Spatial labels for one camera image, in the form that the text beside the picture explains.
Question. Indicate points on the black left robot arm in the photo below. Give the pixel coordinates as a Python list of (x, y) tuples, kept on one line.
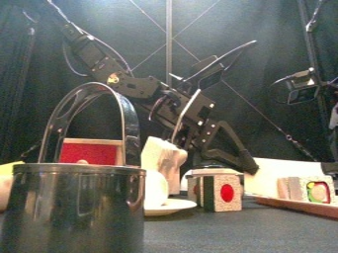
[(94, 56)]

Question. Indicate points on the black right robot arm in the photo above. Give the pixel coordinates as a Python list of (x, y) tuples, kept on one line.
[(310, 39)]

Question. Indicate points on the pink plastic tray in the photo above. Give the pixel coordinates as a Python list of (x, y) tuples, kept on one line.
[(300, 206)]

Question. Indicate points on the cream toy block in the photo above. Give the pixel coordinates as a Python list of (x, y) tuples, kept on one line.
[(158, 154)]

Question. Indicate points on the white plate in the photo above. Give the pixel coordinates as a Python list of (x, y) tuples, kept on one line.
[(175, 206)]

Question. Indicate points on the cream round toy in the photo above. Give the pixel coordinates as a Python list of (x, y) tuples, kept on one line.
[(6, 192)]

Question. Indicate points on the thin diagonal frame rod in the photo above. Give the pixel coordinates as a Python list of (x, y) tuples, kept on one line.
[(264, 116)]

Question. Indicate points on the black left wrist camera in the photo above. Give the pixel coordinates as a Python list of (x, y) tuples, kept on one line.
[(206, 74)]

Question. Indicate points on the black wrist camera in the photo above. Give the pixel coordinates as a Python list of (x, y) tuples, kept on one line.
[(304, 90), (206, 74)]

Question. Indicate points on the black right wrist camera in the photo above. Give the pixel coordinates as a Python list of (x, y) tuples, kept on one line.
[(304, 90)]

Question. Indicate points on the metal frame post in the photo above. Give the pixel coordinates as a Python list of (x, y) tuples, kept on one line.
[(169, 33)]

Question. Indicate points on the red box with wooden frame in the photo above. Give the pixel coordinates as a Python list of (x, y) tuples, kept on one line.
[(89, 153)]

